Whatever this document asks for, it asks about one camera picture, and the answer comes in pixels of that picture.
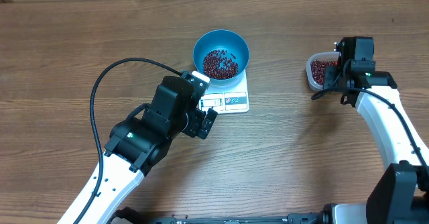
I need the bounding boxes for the white digital kitchen scale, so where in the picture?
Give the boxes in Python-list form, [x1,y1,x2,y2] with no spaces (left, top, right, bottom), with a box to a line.
[198,70,249,114]

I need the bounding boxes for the clear plastic food container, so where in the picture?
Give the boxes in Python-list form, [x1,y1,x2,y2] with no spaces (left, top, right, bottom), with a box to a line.
[306,52,339,91]

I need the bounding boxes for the red beans in bowl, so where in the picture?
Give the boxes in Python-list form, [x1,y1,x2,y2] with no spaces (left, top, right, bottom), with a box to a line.
[202,49,239,80]

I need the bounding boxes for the blue plastic bowl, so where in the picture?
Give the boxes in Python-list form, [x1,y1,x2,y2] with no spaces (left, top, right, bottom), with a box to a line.
[192,30,250,86]

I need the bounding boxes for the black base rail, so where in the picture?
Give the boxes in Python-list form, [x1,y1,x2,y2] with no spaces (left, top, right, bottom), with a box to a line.
[108,207,330,224]

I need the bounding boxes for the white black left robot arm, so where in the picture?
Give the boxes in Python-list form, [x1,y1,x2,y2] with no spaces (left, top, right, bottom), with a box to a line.
[60,72,217,223]

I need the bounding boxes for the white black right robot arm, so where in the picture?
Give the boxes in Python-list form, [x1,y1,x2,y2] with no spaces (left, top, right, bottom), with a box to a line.
[313,36,428,223]

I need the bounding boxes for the red adzuki beans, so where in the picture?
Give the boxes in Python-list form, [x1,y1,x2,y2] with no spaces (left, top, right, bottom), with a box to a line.
[310,60,338,85]

